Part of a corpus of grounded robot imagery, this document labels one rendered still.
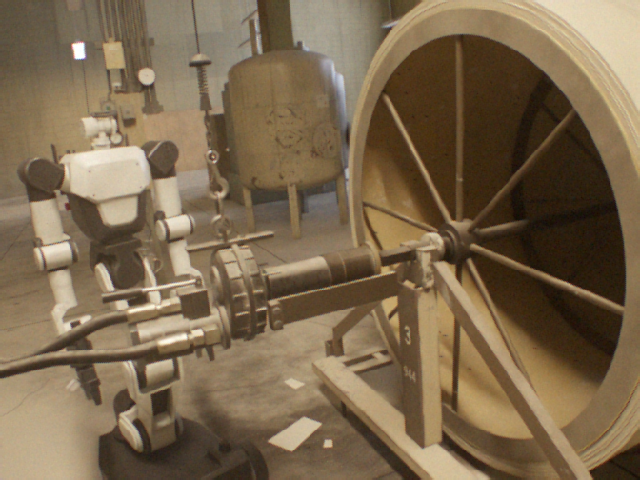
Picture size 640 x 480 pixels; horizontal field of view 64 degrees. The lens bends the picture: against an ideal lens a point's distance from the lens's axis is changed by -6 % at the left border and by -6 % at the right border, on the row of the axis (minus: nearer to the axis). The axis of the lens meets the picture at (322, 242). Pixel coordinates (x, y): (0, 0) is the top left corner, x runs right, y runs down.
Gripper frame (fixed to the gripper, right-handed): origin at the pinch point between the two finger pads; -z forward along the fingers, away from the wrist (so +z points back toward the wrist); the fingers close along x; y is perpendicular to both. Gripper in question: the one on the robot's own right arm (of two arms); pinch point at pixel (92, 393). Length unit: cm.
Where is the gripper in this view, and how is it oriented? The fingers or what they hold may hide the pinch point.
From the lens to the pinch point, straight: 201.0
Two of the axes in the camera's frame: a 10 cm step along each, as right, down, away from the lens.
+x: 6.1, -0.8, -7.9
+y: 7.6, -2.2, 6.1
